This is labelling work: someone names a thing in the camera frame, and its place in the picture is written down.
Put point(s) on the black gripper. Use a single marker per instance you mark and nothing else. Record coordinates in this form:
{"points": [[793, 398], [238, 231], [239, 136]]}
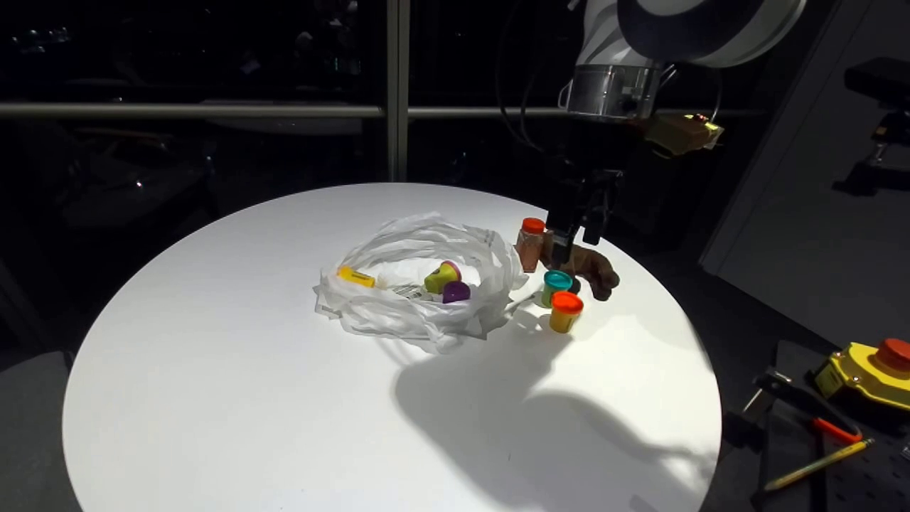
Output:
{"points": [[599, 160]]}

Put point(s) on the brown plush dog toy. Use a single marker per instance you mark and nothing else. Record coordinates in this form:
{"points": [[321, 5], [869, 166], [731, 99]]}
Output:
{"points": [[594, 268]]}

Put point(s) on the red-lid brown jar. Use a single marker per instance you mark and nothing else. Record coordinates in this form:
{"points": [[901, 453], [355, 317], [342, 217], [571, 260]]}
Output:
{"points": [[530, 244]]}

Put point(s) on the teal-lid play dough tub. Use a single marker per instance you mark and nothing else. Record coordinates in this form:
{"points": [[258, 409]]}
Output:
{"points": [[559, 283]]}

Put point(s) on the orange-lid yellow play dough tub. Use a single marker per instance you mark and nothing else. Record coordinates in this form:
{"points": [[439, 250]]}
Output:
{"points": [[564, 311]]}

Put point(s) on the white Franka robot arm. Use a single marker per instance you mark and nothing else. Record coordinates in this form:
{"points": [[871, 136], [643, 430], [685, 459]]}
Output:
{"points": [[685, 37]]}

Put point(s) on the white plastic bag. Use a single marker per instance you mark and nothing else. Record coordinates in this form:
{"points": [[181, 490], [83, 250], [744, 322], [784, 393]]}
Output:
{"points": [[409, 317]]}

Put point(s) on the yellow toy bottle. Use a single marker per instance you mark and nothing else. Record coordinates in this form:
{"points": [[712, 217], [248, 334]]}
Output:
{"points": [[358, 277]]}

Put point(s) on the black hand tool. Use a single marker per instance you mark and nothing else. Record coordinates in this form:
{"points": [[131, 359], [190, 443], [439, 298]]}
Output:
{"points": [[771, 384]]}

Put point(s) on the black equipment stand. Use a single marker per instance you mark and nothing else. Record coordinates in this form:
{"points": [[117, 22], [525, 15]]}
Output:
{"points": [[884, 123]]}

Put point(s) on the yellow emergency stop button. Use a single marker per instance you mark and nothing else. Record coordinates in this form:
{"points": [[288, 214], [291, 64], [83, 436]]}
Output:
{"points": [[869, 371]]}

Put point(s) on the yellow pencil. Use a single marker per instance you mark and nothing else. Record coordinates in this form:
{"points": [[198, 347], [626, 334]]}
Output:
{"points": [[818, 463]]}

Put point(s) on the yellow tool on right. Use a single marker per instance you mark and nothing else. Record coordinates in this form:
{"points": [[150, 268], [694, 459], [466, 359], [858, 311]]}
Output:
{"points": [[854, 473]]}

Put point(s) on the horizontal metal railing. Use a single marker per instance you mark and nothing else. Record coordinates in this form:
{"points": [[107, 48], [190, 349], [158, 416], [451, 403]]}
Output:
{"points": [[190, 108]]}

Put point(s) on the grey window post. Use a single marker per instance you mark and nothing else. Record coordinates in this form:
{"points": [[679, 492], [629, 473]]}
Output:
{"points": [[396, 86]]}

